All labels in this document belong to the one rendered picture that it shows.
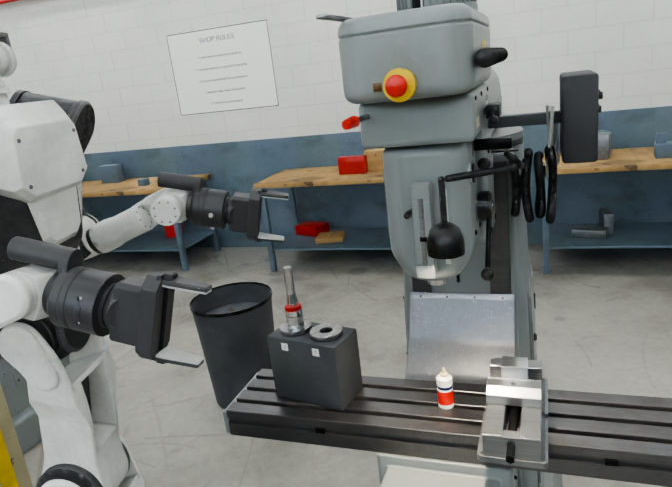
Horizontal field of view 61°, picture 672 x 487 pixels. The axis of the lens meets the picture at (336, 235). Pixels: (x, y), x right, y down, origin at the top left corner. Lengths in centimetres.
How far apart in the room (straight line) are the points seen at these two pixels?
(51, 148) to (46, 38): 657
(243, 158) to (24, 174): 531
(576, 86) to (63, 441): 136
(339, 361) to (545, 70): 432
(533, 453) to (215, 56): 553
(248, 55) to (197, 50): 60
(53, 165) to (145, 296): 43
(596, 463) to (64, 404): 113
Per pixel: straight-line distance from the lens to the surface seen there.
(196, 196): 130
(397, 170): 126
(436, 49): 108
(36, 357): 121
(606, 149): 502
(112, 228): 139
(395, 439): 153
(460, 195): 126
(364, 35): 112
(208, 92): 643
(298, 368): 158
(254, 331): 322
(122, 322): 82
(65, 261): 85
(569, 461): 148
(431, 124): 119
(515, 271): 178
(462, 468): 152
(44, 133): 114
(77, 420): 128
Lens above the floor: 180
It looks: 16 degrees down
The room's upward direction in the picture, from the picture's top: 7 degrees counter-clockwise
